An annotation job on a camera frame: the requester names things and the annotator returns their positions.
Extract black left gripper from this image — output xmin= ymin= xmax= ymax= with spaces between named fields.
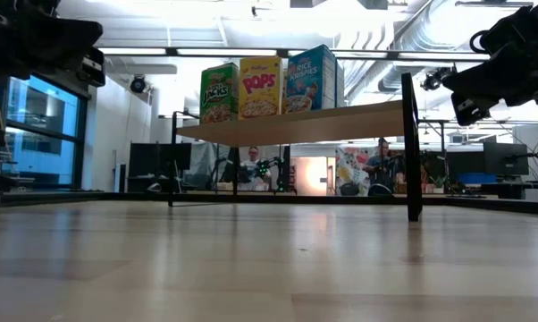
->
xmin=0 ymin=0 xmax=105 ymax=82

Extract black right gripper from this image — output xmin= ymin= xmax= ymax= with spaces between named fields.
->
xmin=442 ymin=0 xmax=538 ymax=108

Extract green Apple Jacks cereal box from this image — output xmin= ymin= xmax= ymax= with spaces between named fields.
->
xmin=199 ymin=62 xmax=240 ymax=125

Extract blue Rice Krispies cereal box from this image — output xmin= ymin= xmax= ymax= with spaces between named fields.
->
xmin=284 ymin=43 xmax=338 ymax=114

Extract yellow Corn Pops cereal box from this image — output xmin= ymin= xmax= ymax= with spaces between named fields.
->
xmin=238 ymin=55 xmax=284 ymax=121

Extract wooden shelf with black legs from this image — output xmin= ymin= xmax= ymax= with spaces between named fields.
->
xmin=169 ymin=71 xmax=425 ymax=223

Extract black computer monitor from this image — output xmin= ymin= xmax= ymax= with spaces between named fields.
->
xmin=128 ymin=142 xmax=193 ymax=178
xmin=483 ymin=141 xmax=530 ymax=177

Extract blue storage bin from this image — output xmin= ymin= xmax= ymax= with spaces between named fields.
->
xmin=457 ymin=173 xmax=498 ymax=185

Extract black framed glass window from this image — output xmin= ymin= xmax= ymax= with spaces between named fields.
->
xmin=0 ymin=73 xmax=89 ymax=189

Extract black overhead light bar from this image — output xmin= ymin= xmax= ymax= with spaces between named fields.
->
xmin=97 ymin=46 xmax=492 ymax=63

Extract person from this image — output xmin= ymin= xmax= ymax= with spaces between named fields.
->
xmin=240 ymin=146 xmax=273 ymax=192
xmin=362 ymin=138 xmax=402 ymax=193

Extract colourful printed poster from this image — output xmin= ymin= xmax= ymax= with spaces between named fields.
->
xmin=334 ymin=146 xmax=373 ymax=197

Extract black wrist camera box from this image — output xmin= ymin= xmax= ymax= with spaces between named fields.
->
xmin=78 ymin=47 xmax=106 ymax=88
xmin=450 ymin=91 xmax=492 ymax=127

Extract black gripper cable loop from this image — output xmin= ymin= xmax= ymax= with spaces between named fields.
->
xmin=468 ymin=29 xmax=492 ymax=55

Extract silver ceiling air duct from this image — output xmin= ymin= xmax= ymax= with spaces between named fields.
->
xmin=340 ymin=0 xmax=492 ymax=102

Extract black aluminium table frame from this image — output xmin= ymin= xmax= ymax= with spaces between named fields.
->
xmin=0 ymin=190 xmax=538 ymax=216

